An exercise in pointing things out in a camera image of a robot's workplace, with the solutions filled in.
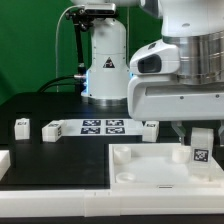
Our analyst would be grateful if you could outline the black cables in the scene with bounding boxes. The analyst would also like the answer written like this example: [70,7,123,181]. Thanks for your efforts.
[36,75,84,94]

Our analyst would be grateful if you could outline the white obstacle fence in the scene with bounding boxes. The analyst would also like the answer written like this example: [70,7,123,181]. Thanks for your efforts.
[0,149,224,218]

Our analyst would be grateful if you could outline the black camera on stand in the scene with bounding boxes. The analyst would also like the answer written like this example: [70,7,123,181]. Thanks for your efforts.
[66,3,117,93]

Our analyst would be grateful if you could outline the white cable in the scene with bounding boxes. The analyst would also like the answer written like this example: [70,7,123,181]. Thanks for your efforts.
[54,4,84,93]

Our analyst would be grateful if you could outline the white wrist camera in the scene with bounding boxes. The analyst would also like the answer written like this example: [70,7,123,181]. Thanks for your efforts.
[130,40,180,76]

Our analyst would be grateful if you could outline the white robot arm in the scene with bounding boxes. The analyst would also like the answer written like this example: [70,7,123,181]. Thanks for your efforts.
[71,0,224,145]

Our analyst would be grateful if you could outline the white square tabletop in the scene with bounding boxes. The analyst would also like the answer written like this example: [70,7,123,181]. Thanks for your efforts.
[109,143,224,189]

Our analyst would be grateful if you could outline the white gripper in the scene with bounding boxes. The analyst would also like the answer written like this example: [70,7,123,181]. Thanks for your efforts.
[128,75,224,146]

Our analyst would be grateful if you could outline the white marker base plate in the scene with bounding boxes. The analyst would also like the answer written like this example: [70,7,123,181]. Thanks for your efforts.
[64,118,143,136]

